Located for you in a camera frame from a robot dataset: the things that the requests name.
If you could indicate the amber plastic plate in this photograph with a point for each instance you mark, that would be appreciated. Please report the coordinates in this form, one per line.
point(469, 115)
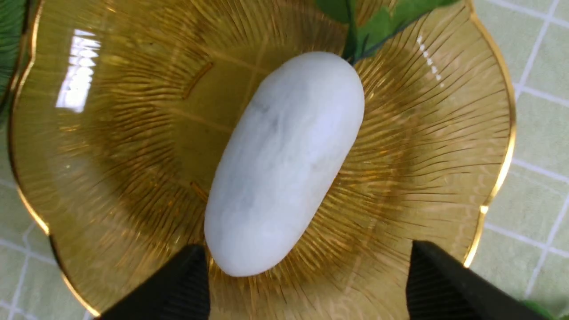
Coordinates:
point(122, 109)

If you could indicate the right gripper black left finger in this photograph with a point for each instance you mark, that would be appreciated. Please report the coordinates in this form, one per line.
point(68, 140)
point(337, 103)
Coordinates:
point(177, 291)

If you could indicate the green plastic plate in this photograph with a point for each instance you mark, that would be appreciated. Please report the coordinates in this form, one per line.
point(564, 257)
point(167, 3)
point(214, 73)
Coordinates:
point(13, 24)

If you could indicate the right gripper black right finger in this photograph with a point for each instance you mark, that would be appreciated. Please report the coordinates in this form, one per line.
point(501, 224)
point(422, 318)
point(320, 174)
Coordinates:
point(440, 288)

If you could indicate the white toy radish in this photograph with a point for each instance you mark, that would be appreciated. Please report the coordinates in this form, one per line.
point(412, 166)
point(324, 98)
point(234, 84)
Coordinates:
point(291, 142)

